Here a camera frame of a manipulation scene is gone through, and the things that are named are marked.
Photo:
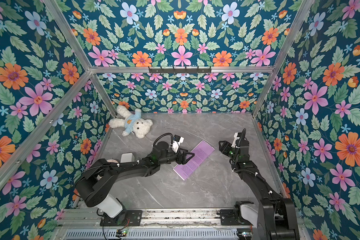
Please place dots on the purple printed paper sheet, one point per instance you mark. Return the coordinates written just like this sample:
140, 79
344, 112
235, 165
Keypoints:
202, 151

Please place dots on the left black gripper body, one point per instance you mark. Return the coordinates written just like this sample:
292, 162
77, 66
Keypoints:
170, 157

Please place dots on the beige round toy clock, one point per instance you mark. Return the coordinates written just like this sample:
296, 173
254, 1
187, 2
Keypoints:
113, 161

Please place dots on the white ventilation grille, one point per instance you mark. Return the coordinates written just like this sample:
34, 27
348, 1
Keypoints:
152, 234

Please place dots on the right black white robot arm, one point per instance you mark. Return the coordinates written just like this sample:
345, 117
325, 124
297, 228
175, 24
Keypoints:
275, 217

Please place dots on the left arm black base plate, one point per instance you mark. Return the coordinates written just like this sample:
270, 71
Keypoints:
127, 218

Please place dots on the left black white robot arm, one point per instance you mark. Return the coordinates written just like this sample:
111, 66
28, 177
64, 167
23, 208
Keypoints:
95, 183

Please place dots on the white box behind left arm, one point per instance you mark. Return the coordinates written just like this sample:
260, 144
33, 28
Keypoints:
127, 158

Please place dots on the aluminium front mounting rail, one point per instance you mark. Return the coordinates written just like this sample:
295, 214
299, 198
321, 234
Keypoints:
182, 217

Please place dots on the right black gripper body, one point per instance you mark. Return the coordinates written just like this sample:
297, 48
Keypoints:
231, 147

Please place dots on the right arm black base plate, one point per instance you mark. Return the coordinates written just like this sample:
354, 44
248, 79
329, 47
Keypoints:
230, 217

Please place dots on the white teddy bear blue shirt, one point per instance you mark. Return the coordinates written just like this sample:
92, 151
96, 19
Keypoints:
133, 123

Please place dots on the black hook rail on frame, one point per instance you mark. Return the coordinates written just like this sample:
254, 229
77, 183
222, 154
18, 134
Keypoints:
179, 70

